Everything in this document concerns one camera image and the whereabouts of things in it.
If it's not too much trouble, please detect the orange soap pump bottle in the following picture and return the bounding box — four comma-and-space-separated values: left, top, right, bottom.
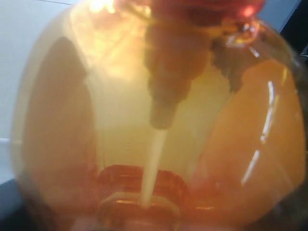
11, 0, 308, 231

